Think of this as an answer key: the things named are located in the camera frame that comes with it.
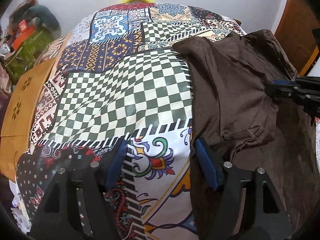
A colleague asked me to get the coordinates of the brown garment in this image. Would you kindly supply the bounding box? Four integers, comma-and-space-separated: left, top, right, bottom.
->
173, 29, 319, 239

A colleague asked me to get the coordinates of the brown wooden door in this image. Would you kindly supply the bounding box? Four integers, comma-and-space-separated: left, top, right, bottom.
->
275, 0, 319, 76

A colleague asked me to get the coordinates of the wooden folding lap table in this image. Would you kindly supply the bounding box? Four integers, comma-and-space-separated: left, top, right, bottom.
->
1, 33, 71, 182

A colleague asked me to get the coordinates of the patchwork patterned bedsheet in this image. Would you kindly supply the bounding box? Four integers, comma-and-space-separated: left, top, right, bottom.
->
17, 3, 247, 239

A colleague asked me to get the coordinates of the green patterned storage box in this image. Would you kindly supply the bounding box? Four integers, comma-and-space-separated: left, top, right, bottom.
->
4, 28, 53, 85

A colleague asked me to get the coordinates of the orange round lid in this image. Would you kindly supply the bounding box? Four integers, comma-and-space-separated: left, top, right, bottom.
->
12, 27, 35, 50

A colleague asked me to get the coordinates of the red small box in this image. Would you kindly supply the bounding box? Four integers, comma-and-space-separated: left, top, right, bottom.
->
18, 20, 28, 33

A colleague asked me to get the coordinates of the grey plush toy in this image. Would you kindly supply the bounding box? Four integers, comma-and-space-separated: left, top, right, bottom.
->
24, 4, 61, 40

